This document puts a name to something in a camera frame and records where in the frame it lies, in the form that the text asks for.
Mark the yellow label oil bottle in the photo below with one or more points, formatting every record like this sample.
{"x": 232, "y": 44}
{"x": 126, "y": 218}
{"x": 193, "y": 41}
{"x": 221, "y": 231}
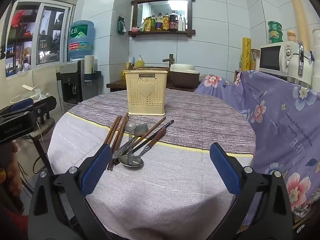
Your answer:
{"x": 166, "y": 23}

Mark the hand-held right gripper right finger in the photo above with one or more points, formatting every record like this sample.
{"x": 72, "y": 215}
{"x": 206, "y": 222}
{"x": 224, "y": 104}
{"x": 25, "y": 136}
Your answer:
{"x": 225, "y": 171}

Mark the beige paper cup stack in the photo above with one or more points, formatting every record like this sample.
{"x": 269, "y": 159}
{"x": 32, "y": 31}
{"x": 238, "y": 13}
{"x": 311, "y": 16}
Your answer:
{"x": 88, "y": 63}

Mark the white microwave oven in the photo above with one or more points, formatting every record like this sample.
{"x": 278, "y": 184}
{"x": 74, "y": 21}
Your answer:
{"x": 272, "y": 57}

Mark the grey water dispenser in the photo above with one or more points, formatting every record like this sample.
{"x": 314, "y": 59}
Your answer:
{"x": 72, "y": 85}

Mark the white plastic bag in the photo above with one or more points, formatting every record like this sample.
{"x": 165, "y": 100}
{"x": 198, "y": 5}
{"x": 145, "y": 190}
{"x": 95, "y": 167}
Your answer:
{"x": 32, "y": 93}

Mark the white plastic bottle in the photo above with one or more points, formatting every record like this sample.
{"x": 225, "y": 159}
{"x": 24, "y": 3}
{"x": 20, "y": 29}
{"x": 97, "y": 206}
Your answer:
{"x": 184, "y": 25}
{"x": 180, "y": 25}

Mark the green yellow bottle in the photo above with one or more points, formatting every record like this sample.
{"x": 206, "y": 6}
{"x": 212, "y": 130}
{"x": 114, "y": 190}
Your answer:
{"x": 153, "y": 24}

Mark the green noodle cup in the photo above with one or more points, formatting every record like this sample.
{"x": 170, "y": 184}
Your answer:
{"x": 275, "y": 33}
{"x": 276, "y": 40}
{"x": 275, "y": 26}

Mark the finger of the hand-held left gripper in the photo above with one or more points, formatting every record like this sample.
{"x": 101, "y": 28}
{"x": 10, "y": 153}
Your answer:
{"x": 22, "y": 105}
{"x": 41, "y": 107}

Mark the dark cup holder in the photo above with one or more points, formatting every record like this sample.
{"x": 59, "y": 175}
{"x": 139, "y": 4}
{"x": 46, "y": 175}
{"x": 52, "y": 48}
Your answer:
{"x": 93, "y": 76}

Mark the tall yellow paper cup stack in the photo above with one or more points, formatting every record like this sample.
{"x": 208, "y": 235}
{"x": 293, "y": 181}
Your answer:
{"x": 298, "y": 17}

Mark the small pink pot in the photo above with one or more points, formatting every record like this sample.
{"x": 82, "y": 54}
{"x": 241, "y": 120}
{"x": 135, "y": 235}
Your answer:
{"x": 135, "y": 30}

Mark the yellow food packet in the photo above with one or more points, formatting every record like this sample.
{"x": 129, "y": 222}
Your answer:
{"x": 147, "y": 25}

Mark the small wooden crate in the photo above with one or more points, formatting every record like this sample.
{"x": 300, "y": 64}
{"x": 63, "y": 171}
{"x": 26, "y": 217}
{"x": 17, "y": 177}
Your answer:
{"x": 237, "y": 76}

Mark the bronze faucet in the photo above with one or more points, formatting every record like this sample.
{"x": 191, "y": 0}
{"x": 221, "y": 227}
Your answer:
{"x": 170, "y": 60}

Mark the dark wooden counter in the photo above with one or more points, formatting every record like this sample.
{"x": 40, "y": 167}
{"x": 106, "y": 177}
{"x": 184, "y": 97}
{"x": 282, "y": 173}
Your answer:
{"x": 116, "y": 85}

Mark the green hanging packet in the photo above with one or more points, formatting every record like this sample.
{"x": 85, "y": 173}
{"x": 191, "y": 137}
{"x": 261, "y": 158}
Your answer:
{"x": 122, "y": 26}

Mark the person's left hand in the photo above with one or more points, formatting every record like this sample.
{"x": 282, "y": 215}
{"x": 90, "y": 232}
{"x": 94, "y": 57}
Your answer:
{"x": 11, "y": 170}

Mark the glass jar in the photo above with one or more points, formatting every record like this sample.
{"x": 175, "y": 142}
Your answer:
{"x": 255, "y": 60}

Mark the striped purple grey tablecloth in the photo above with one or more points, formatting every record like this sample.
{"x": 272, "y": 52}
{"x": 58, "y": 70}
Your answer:
{"x": 162, "y": 192}

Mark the yellow patterned roll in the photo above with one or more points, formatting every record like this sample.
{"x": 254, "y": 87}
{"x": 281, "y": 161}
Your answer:
{"x": 246, "y": 53}

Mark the wooden framed mirror shelf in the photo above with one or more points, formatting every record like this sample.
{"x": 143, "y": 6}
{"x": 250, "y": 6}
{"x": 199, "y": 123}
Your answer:
{"x": 135, "y": 15}

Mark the purple label oil bottle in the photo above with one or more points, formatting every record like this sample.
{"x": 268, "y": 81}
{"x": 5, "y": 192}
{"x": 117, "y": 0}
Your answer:
{"x": 159, "y": 23}

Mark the black chopstick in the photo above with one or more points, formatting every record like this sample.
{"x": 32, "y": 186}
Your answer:
{"x": 162, "y": 128}

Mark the yellow mug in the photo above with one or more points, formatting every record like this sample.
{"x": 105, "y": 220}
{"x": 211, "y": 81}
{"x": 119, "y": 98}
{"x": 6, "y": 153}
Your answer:
{"x": 124, "y": 75}

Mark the yellow soap bottle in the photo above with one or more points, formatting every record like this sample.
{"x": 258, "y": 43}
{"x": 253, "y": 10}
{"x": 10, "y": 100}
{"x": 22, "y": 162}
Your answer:
{"x": 139, "y": 62}

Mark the blue water jug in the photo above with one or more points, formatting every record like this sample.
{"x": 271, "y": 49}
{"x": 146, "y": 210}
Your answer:
{"x": 81, "y": 40}

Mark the cream plastic utensil holder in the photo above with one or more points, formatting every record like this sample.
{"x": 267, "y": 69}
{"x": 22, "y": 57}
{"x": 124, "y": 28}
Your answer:
{"x": 146, "y": 92}

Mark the brown white rice cooker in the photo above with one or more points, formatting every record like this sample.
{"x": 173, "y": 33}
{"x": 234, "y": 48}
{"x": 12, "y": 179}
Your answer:
{"x": 183, "y": 76}

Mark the wood pattern sink basin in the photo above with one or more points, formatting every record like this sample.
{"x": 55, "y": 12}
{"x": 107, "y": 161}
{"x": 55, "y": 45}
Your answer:
{"x": 152, "y": 68}

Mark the window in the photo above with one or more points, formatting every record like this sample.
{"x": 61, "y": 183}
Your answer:
{"x": 45, "y": 35}

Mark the dark soy sauce bottle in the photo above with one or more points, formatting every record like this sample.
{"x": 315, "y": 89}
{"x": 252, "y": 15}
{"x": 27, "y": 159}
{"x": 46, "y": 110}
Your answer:
{"x": 173, "y": 22}

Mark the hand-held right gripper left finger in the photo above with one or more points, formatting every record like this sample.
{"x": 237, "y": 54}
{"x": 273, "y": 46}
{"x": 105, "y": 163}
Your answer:
{"x": 97, "y": 171}

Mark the dark metal stand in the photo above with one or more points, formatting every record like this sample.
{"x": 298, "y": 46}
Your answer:
{"x": 43, "y": 130}

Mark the beige lidded jar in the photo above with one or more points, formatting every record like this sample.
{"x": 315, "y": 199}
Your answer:
{"x": 292, "y": 36}

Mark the purple floral cloth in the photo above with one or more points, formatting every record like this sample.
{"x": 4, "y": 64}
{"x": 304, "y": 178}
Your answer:
{"x": 275, "y": 120}

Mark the brown wooden chopstick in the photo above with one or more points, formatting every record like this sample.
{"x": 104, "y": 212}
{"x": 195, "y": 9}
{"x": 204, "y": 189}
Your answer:
{"x": 113, "y": 127}
{"x": 122, "y": 130}
{"x": 117, "y": 128}
{"x": 155, "y": 126}

